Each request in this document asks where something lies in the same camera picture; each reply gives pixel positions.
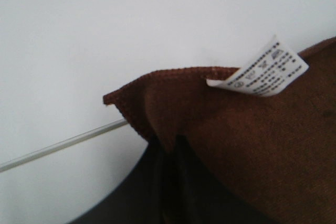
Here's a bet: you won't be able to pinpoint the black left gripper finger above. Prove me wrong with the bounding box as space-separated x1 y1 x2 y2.
157 135 226 223

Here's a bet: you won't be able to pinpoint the brown towel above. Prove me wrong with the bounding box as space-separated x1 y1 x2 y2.
103 38 335 223

